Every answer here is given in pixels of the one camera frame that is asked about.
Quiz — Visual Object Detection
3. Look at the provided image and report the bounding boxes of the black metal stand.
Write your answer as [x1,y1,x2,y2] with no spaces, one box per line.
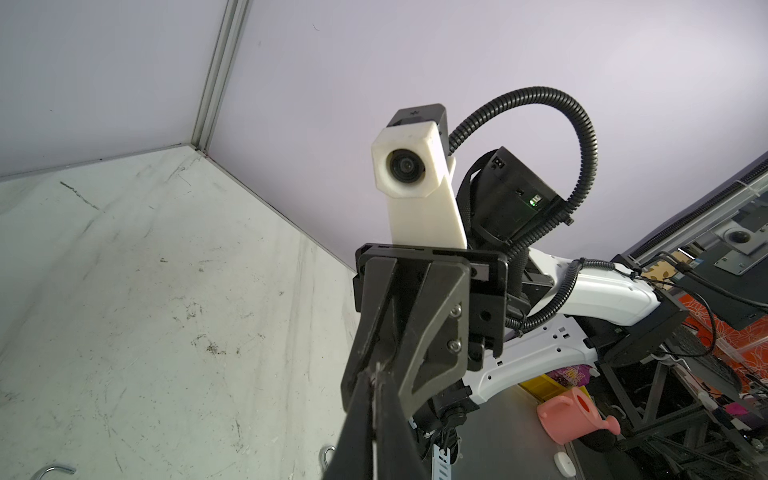
[587,360,767,479]

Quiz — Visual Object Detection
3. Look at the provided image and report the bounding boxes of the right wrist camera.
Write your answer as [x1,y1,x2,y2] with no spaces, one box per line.
[371,103,467,249]

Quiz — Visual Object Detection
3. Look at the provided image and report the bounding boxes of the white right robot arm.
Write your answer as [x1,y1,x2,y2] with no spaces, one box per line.
[341,86,684,420]

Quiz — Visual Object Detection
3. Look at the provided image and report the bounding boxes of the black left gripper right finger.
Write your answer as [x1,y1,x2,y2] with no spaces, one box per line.
[373,364,428,480]

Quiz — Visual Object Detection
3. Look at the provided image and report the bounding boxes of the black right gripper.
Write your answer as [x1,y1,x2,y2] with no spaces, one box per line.
[341,243,531,418]

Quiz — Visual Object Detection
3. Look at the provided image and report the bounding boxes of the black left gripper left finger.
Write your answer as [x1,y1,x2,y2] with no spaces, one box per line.
[323,371,374,480]

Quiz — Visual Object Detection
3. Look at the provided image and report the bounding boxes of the pink watering can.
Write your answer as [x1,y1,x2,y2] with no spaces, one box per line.
[536,388,621,445]

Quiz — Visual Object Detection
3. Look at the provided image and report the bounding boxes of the aluminium frame corner post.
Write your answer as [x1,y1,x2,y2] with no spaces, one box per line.
[190,0,252,153]

